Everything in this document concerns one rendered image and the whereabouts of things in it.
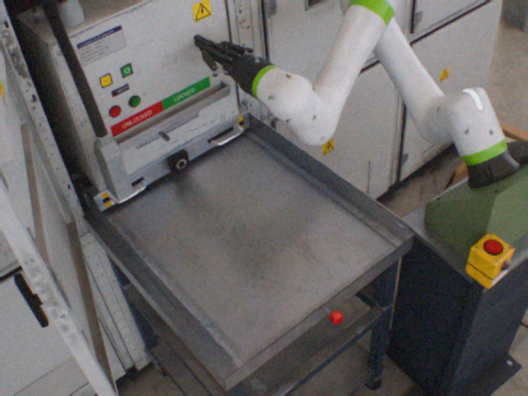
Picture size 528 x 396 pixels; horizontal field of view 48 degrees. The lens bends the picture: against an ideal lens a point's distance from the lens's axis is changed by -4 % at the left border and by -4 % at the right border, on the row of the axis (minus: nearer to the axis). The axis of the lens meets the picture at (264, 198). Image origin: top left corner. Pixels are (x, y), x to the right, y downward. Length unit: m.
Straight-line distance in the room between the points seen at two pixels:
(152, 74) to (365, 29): 0.56
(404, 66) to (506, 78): 2.08
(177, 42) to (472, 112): 0.78
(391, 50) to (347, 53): 0.27
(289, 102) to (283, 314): 0.49
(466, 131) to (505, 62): 2.34
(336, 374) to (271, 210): 0.71
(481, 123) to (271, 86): 0.57
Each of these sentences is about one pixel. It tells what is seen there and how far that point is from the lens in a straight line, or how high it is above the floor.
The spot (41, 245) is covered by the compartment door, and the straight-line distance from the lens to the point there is 1.18.
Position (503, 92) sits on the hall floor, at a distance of 3.67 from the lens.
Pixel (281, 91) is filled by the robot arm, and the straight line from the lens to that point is 1.35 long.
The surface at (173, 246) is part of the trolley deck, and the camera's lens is 1.62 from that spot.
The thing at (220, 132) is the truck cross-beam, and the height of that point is 0.91.
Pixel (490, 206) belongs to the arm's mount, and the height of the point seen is 0.98.
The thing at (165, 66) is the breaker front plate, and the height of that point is 1.19.
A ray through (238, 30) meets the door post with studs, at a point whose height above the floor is 1.17.
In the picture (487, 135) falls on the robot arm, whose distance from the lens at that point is 1.63.
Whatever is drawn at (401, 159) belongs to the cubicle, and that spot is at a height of 0.20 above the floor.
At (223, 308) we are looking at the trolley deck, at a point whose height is 0.85.
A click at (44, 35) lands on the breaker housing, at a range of 1.50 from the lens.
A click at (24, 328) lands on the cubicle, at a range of 1.94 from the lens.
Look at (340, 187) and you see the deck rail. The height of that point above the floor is 0.88.
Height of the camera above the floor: 2.05
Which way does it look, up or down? 45 degrees down
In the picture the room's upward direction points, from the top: 6 degrees counter-clockwise
